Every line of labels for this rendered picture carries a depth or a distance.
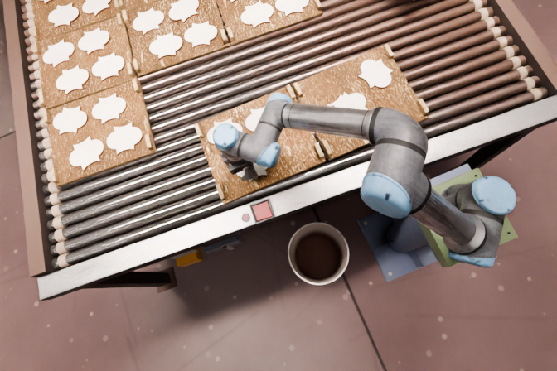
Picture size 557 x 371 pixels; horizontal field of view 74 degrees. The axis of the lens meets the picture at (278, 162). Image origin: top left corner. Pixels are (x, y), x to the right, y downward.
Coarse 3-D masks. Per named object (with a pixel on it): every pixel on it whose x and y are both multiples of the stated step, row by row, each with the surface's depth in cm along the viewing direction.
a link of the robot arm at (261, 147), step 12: (264, 132) 104; (276, 132) 106; (240, 144) 104; (252, 144) 103; (264, 144) 103; (276, 144) 104; (240, 156) 106; (252, 156) 104; (264, 156) 103; (276, 156) 104
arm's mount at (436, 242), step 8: (456, 176) 128; (464, 176) 128; (472, 176) 128; (480, 176) 128; (440, 184) 128; (448, 184) 127; (440, 192) 127; (504, 224) 123; (424, 232) 129; (432, 232) 123; (504, 232) 122; (512, 232) 122; (432, 240) 125; (440, 240) 122; (504, 240) 122; (440, 248) 122; (448, 248) 122; (440, 256) 124; (448, 264) 120
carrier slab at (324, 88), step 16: (352, 64) 147; (384, 64) 145; (304, 80) 147; (320, 80) 146; (336, 80) 145; (352, 80) 145; (400, 80) 142; (304, 96) 145; (320, 96) 144; (336, 96) 143; (368, 96) 142; (384, 96) 141; (400, 96) 140; (416, 96) 140; (416, 112) 138; (336, 144) 137; (352, 144) 136
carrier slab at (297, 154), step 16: (288, 96) 145; (240, 112) 145; (208, 128) 144; (288, 128) 141; (208, 144) 142; (288, 144) 139; (304, 144) 138; (208, 160) 140; (288, 160) 137; (304, 160) 136; (320, 160) 136; (224, 176) 138; (272, 176) 136; (288, 176) 135; (224, 192) 136; (240, 192) 135
